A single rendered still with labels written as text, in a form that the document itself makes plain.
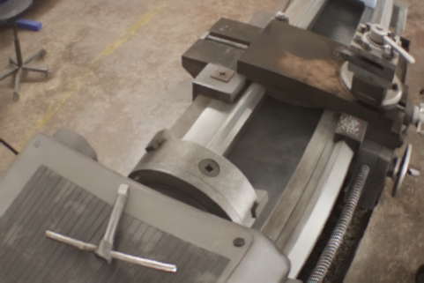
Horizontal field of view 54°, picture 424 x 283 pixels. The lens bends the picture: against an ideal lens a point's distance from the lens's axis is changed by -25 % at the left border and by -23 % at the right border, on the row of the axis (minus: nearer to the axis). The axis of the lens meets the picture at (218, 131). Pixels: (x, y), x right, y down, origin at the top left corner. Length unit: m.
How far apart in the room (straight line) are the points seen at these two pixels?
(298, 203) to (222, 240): 0.72
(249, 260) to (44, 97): 2.60
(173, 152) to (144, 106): 1.95
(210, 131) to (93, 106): 1.52
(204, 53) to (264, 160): 0.40
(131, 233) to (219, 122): 0.92
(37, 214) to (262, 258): 0.34
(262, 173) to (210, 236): 0.92
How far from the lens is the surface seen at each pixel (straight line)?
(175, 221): 0.69
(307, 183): 1.42
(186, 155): 0.94
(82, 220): 0.70
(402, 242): 2.43
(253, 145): 1.65
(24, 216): 0.73
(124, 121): 2.82
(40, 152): 0.82
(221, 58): 1.73
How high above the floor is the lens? 1.89
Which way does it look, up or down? 44 degrees down
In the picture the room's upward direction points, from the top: 2 degrees clockwise
